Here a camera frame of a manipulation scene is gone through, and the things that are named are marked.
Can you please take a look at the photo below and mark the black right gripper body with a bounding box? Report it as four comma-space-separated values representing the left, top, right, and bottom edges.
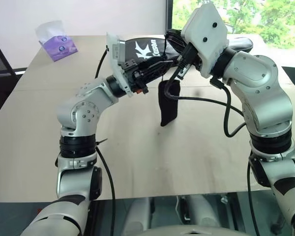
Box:
176, 43, 203, 71

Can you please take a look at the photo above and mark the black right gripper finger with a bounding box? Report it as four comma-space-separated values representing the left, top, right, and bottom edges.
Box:
168, 38, 185, 57
165, 29, 188, 46

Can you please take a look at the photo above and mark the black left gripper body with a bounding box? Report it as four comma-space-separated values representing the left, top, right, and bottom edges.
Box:
118, 60, 150, 95

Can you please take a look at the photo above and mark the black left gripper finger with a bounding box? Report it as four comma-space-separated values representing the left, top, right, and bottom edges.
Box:
144, 60, 175, 72
145, 66, 168, 86

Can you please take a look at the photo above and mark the black drawstring pouch white logo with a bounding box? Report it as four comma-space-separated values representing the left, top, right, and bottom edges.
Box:
124, 36, 253, 62

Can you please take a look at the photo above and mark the small black fabric piece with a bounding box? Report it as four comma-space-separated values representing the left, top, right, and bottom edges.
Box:
158, 79, 181, 127

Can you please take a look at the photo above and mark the window with green trees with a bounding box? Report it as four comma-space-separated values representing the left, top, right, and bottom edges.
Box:
165, 0, 295, 45

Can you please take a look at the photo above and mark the purple tissue pack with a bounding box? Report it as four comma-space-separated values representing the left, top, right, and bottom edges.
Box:
34, 20, 79, 62

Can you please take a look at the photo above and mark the black mesh chair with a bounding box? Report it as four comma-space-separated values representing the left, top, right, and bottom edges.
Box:
0, 33, 24, 80

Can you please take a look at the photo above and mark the pale rounded robot body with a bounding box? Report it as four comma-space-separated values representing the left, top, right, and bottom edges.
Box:
134, 227, 238, 236

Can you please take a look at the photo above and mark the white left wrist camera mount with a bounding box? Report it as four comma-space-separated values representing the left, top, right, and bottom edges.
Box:
105, 31, 135, 99

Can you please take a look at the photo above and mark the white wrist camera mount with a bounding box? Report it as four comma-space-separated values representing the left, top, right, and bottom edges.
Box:
105, 31, 135, 99
180, 3, 229, 79

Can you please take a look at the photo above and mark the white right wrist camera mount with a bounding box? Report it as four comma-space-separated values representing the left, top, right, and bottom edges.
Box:
180, 3, 229, 79

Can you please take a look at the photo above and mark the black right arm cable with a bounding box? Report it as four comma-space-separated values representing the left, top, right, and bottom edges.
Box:
165, 61, 260, 236

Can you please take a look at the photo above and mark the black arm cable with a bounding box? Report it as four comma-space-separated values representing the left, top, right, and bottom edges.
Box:
165, 61, 260, 236
94, 46, 117, 200

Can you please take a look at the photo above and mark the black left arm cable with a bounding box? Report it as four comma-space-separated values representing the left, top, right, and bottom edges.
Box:
94, 46, 117, 200

